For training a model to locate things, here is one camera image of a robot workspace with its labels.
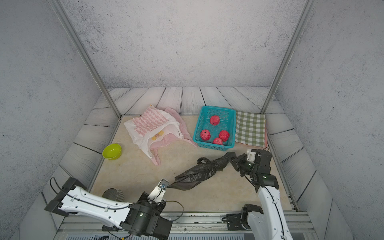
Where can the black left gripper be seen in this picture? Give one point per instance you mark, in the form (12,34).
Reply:
(161,209)

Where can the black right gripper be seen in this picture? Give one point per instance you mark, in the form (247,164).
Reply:
(238,163)

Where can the red apple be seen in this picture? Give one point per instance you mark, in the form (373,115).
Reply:
(218,141)
(205,135)
(224,135)
(215,120)

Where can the black plastic bag knotted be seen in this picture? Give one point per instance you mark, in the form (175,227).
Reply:
(204,170)

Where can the pink plastic bag apple print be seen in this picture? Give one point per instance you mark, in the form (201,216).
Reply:
(171,134)

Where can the pink white striped bag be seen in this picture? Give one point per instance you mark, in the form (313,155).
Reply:
(149,127)

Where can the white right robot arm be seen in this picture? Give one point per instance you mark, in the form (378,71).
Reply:
(267,221)

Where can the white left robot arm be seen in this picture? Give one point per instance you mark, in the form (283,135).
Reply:
(73,198)

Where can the silver ribbed metal cup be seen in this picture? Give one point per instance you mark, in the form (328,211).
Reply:
(114,194)

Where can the green white checkered cloth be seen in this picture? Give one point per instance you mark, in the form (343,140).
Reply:
(251,129)

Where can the teal plastic perforated basket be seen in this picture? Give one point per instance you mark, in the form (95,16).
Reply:
(227,123)

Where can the green plastic bowl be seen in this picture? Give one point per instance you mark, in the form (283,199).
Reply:
(112,152)

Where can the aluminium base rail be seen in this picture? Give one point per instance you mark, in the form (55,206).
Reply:
(191,226)

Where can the right aluminium frame post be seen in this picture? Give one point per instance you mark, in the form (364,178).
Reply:
(303,19)

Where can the aluminium frame post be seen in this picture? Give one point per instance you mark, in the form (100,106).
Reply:
(303,19)
(71,32)

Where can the left aluminium frame post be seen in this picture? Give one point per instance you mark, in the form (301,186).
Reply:
(71,32)

